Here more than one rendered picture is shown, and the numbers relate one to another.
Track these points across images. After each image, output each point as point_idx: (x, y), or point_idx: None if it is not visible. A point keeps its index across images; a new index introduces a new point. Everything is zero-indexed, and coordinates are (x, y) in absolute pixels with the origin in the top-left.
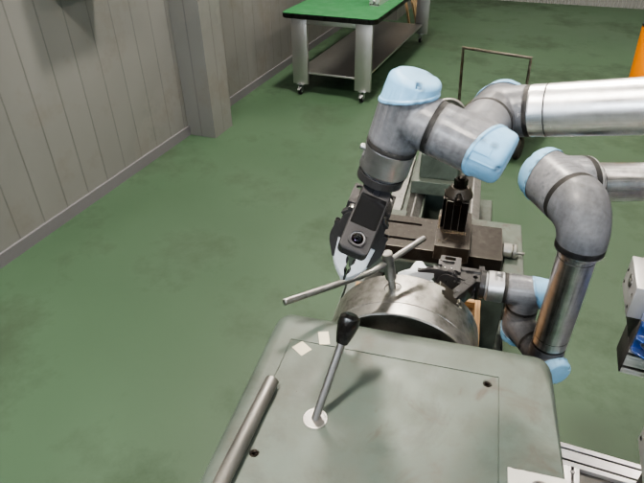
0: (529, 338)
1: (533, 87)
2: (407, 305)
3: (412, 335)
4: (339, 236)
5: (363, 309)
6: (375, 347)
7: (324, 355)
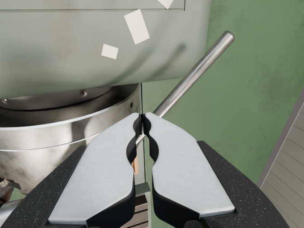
0: None
1: None
2: (47, 145)
3: (2, 88)
4: (233, 219)
5: (107, 121)
6: (45, 30)
7: None
